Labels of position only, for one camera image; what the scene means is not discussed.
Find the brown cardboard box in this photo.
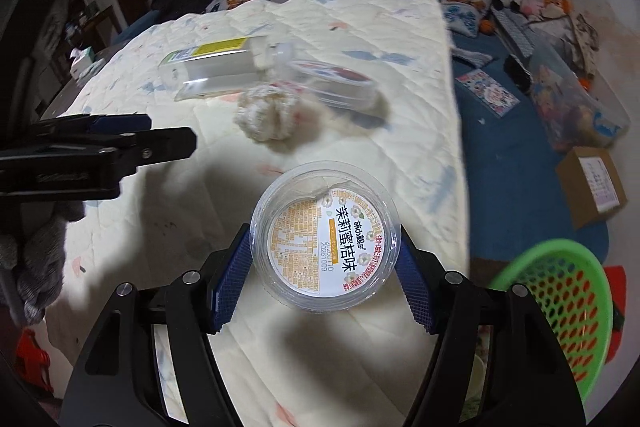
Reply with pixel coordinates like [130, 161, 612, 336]
[555, 146, 628, 230]

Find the black small box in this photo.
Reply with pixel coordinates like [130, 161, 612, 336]
[503, 54, 533, 96]

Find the white tissue ball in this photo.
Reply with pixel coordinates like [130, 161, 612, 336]
[233, 84, 302, 143]

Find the grey gloved left hand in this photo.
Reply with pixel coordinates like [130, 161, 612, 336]
[1, 202, 85, 327]

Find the clear bottle yellow label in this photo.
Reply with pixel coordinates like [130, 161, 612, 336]
[157, 36, 295, 101]

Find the clear round plastic cup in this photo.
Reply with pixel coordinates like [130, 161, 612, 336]
[250, 161, 401, 313]

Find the clear plastic storage bin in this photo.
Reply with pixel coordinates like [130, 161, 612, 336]
[528, 42, 630, 153]

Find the orange small ball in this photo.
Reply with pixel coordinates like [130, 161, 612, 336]
[478, 20, 496, 35]

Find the colourful picture book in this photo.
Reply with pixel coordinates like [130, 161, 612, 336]
[456, 69, 520, 117]

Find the green plastic waste basket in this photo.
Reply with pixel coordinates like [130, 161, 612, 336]
[489, 239, 614, 399]

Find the red plastic stool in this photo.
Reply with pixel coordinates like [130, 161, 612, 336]
[604, 265, 627, 363]

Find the clear plastic container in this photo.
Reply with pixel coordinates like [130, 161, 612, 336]
[274, 60, 378, 110]

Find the white quilted blanket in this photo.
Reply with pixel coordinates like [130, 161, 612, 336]
[46, 0, 469, 426]

